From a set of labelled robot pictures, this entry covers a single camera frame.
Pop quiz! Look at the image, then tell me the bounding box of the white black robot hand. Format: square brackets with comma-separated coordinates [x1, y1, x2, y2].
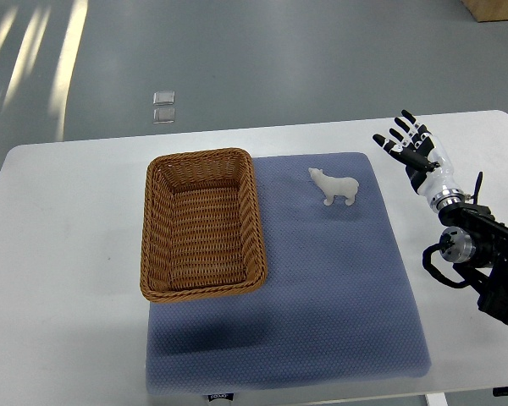
[373, 110, 465, 212]

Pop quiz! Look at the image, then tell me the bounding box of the white bear figurine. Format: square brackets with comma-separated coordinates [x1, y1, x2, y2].
[308, 167, 359, 206]

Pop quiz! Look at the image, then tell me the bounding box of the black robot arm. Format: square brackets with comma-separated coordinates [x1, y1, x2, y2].
[422, 173, 508, 325]

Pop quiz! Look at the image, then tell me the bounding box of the brown wicker basket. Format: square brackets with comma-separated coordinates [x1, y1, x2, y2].
[140, 148, 268, 304]

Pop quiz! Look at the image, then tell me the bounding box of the wooden box corner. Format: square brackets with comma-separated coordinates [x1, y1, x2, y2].
[461, 0, 508, 22]

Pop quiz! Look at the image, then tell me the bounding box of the blue textured mat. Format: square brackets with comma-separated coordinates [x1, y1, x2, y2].
[146, 152, 431, 395]

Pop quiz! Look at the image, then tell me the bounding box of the lower clear floor tile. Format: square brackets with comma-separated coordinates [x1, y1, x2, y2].
[153, 107, 175, 123]

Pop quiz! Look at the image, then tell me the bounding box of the clear floor tile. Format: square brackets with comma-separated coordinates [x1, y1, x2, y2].
[153, 107, 175, 123]
[153, 91, 175, 106]

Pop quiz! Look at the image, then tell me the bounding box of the upper clear floor tile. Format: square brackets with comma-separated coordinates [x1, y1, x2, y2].
[153, 91, 175, 106]

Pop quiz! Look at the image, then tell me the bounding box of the black label tag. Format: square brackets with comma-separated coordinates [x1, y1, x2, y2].
[207, 392, 234, 402]

